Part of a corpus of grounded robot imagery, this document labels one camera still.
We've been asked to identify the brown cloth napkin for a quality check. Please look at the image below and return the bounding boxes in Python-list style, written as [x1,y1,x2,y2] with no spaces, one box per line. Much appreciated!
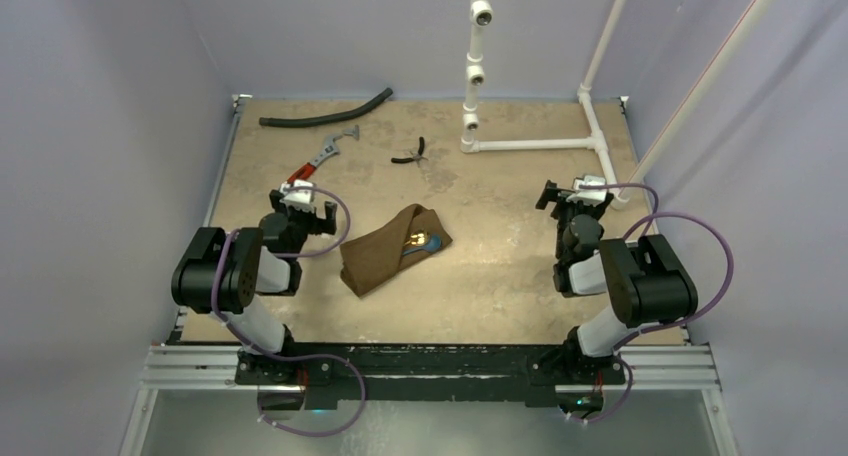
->
[340,204,453,297]

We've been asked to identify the blue spoon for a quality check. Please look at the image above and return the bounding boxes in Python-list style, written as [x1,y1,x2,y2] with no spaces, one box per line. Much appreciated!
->
[401,234,442,257]

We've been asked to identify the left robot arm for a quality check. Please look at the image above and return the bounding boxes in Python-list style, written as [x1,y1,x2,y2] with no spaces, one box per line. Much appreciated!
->
[170,180,351,385]

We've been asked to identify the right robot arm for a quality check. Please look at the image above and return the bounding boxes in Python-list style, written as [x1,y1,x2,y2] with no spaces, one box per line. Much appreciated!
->
[534,176,698,383]

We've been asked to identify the black pliers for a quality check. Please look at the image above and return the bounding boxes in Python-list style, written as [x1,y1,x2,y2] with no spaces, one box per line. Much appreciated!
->
[390,137,427,166]

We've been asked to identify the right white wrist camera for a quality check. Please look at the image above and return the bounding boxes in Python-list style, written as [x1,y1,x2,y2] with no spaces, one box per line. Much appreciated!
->
[567,175,608,206]

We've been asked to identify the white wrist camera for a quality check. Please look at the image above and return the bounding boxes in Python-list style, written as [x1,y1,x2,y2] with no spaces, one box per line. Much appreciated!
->
[567,175,608,206]
[279,179,316,214]

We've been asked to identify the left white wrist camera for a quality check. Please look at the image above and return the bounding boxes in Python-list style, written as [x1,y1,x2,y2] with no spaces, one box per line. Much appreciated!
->
[279,179,316,214]

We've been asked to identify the red handled adjustable wrench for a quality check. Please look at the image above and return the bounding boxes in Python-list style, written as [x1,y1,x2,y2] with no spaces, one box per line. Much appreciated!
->
[287,125,360,183]

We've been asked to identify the black rubber hose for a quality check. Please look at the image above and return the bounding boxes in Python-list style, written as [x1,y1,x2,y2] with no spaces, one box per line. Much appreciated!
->
[258,87,395,130]

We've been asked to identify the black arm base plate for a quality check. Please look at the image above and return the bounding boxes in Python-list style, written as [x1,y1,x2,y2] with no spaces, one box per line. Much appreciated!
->
[234,342,626,410]

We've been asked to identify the aluminium frame rail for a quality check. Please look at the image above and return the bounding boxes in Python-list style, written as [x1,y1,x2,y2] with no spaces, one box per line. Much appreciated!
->
[121,98,734,455]

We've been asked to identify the white PVC pipe frame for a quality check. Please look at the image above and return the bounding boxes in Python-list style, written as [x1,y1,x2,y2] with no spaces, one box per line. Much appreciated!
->
[459,0,793,210]

